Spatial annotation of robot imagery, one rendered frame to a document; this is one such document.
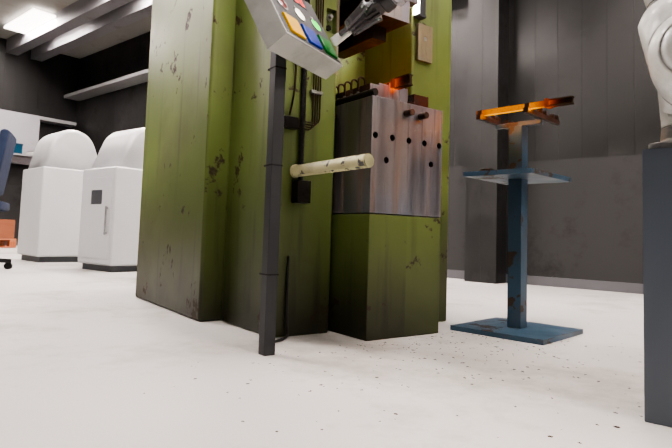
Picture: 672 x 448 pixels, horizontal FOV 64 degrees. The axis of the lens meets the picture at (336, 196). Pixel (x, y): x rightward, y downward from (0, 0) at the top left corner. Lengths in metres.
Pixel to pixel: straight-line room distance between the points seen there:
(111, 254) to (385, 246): 3.34
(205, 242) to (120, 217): 2.73
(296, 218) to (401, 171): 0.45
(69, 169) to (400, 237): 4.85
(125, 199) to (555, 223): 3.75
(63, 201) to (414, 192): 4.81
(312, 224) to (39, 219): 4.57
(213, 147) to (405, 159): 0.83
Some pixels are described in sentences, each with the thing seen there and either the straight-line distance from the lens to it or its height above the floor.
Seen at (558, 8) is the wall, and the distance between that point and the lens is 5.47.
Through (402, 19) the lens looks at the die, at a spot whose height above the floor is 1.28.
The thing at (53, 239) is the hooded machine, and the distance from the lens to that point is 6.40.
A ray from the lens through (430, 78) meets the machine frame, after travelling 2.60.
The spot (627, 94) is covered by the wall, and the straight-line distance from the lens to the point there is 5.08.
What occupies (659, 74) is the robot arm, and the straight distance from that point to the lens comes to 1.24.
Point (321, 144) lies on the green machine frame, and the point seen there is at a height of 0.74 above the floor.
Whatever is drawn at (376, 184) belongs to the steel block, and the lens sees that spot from 2.04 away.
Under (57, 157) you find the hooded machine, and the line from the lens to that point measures 6.47.
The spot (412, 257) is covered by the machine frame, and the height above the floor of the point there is 0.31.
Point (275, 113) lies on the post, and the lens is 1.77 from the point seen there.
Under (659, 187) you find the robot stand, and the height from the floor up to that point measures 0.51.
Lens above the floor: 0.39
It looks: 4 degrees up
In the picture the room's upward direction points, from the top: 2 degrees clockwise
